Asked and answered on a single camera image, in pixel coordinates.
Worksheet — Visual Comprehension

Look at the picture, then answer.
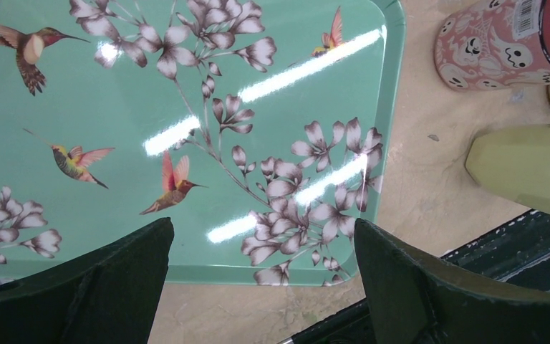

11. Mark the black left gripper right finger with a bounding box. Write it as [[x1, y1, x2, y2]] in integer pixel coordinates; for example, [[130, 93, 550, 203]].
[[354, 219, 550, 343]]

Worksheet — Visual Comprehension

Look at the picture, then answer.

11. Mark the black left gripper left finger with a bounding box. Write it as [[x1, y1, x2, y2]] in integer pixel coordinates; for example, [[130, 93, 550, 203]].
[[0, 218, 175, 343]]

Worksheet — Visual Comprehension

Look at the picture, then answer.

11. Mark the lime green mug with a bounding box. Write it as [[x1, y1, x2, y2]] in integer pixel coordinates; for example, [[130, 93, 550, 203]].
[[465, 124, 550, 214]]

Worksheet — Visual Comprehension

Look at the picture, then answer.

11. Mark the pink skull mug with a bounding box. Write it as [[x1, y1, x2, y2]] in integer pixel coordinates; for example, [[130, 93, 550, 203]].
[[434, 1, 550, 91]]

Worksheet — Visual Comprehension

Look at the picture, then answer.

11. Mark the green floral tray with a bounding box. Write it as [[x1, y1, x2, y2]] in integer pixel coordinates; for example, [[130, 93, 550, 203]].
[[0, 1, 406, 286]]

